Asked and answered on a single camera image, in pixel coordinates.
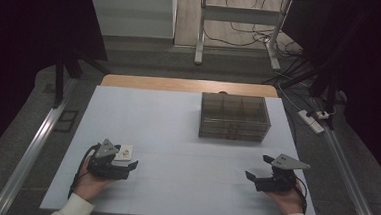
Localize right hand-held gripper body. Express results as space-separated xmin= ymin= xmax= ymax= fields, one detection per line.
xmin=254 ymin=152 xmax=312 ymax=196

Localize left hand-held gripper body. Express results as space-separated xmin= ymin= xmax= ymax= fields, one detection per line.
xmin=86 ymin=136 xmax=134 ymax=181

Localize white cartoon print card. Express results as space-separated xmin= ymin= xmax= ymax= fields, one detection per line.
xmin=113 ymin=143 xmax=134 ymax=162

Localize smoky transparent drawer box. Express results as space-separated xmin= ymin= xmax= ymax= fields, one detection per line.
xmin=198 ymin=91 xmax=273 ymax=143

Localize person's right hand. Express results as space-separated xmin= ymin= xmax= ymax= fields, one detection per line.
xmin=265 ymin=180 xmax=307 ymax=215

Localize person's left hand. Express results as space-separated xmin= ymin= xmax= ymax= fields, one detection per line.
xmin=72 ymin=157 xmax=118 ymax=205

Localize white table cover sheet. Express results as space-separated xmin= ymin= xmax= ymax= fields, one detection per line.
xmin=39 ymin=82 xmax=327 ymax=215

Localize white power strip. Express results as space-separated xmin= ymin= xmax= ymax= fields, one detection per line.
xmin=296 ymin=108 xmax=327 ymax=135

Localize dark floor socket plate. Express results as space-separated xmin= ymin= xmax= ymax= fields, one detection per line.
xmin=54 ymin=108 xmax=79 ymax=135

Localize white plug adapter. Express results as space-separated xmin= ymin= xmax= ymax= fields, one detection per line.
xmin=314 ymin=109 xmax=331 ymax=121

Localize black curtain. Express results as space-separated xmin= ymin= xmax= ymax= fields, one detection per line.
xmin=272 ymin=0 xmax=381 ymax=190
xmin=0 ymin=0 xmax=112 ymax=176

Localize white cabinet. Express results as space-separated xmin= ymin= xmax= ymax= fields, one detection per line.
xmin=86 ymin=0 xmax=179 ymax=40

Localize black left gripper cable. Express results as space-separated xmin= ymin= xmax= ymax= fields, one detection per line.
xmin=67 ymin=141 xmax=102 ymax=201

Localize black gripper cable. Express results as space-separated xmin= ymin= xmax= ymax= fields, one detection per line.
xmin=293 ymin=177 xmax=310 ymax=215
xmin=67 ymin=141 xmax=102 ymax=201

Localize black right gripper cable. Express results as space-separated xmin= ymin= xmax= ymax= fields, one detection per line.
xmin=293 ymin=177 xmax=310 ymax=215

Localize aluminium rail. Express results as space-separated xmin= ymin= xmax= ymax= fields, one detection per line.
xmin=305 ymin=98 xmax=381 ymax=215
xmin=0 ymin=74 xmax=78 ymax=215

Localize black floor cables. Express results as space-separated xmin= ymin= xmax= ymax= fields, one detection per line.
xmin=201 ymin=0 xmax=308 ymax=60

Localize white metal desk frame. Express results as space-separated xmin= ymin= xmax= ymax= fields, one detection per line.
xmin=194 ymin=0 xmax=293 ymax=72

